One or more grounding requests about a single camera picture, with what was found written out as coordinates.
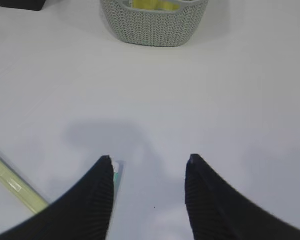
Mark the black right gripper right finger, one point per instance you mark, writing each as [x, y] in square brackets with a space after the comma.
[217, 211]

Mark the yellow waste paper wrapper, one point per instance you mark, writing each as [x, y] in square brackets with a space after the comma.
[155, 5]

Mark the black square pen holder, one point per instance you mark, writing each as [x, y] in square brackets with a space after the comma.
[30, 5]

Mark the yellow pen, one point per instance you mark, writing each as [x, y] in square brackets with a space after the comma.
[21, 189]

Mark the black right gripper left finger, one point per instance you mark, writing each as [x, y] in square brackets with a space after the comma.
[82, 213]

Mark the green woven plastic basket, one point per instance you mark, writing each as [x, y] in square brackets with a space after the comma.
[172, 24]

